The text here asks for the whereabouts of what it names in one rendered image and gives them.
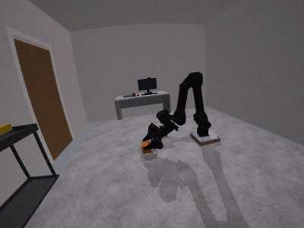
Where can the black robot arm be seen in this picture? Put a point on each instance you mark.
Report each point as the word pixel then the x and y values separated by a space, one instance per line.
pixel 194 80

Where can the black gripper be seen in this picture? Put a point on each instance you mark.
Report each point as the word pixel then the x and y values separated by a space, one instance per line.
pixel 156 142

